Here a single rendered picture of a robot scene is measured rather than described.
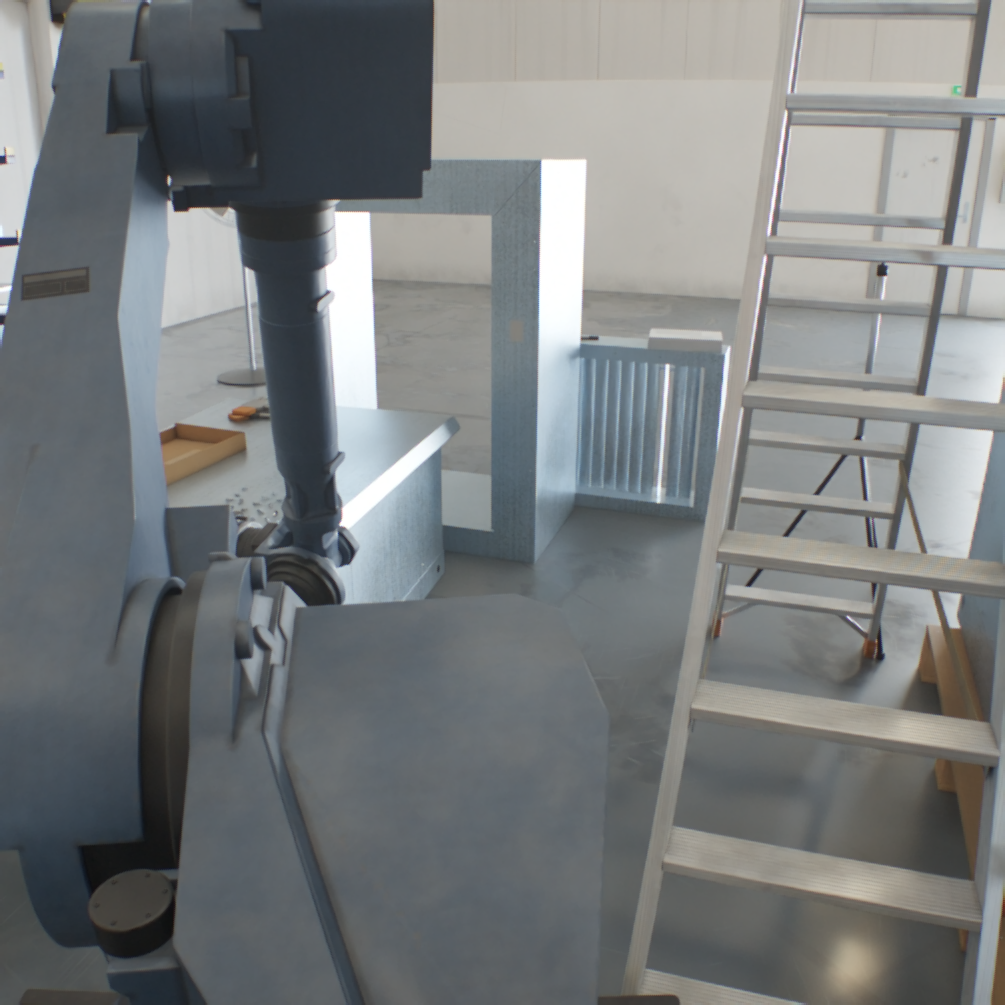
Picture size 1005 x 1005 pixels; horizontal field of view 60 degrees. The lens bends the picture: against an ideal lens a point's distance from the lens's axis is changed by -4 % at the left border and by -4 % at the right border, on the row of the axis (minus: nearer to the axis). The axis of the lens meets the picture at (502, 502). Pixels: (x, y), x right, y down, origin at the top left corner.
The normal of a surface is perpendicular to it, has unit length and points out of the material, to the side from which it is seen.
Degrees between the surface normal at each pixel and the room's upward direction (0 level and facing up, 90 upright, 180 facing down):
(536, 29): 90
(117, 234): 43
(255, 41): 114
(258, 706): 0
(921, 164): 90
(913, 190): 90
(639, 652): 0
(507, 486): 90
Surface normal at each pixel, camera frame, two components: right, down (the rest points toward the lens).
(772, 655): 0.00, -0.93
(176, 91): 0.15, 0.45
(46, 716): 0.11, -0.43
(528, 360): -0.32, 0.34
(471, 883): 0.04, -0.80
